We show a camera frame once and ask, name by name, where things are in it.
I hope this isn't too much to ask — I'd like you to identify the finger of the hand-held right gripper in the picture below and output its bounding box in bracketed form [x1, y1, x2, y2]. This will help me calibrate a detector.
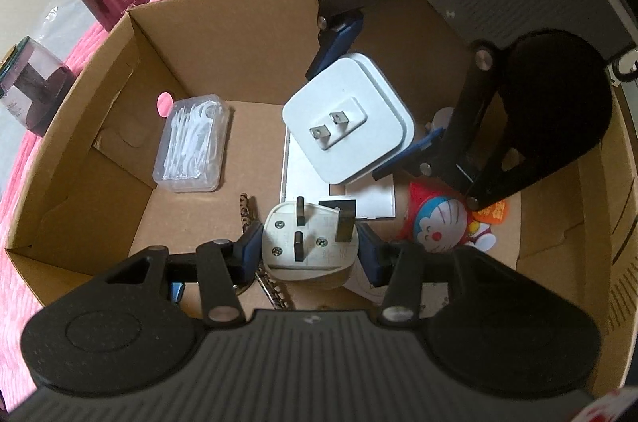
[301, 0, 429, 81]
[371, 43, 530, 213]

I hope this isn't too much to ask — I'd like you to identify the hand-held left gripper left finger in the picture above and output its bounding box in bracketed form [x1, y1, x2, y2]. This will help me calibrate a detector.
[100, 220, 265, 328]

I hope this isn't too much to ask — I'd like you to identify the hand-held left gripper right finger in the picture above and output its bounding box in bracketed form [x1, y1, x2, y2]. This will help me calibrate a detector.
[358, 223, 452, 327]

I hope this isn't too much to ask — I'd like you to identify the white round disc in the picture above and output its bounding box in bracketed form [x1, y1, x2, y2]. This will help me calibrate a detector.
[431, 110, 454, 138]

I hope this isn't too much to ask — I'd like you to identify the patterned hair claw clip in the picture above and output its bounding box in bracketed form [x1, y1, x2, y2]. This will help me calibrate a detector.
[238, 191, 295, 310]

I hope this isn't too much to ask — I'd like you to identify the white three-pin plug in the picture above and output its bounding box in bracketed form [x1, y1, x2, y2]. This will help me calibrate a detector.
[262, 197, 360, 288]

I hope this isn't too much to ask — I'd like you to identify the white square charger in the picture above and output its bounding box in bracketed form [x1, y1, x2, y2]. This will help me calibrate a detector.
[282, 52, 415, 186]

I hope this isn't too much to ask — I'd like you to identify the blue cat figurine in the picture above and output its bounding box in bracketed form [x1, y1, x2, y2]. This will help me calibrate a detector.
[399, 181, 509, 256]

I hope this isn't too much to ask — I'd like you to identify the white square panel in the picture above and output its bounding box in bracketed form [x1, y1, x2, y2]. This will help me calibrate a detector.
[280, 125, 397, 221]

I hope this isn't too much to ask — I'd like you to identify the clear floss pick box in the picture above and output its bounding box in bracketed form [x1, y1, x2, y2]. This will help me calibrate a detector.
[152, 93, 235, 193]

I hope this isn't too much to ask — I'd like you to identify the brown cardboard box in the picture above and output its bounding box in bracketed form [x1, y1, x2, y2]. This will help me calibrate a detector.
[5, 0, 638, 408]

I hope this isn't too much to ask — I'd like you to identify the clear glass jar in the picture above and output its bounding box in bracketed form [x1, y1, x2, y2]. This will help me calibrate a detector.
[0, 37, 75, 138]

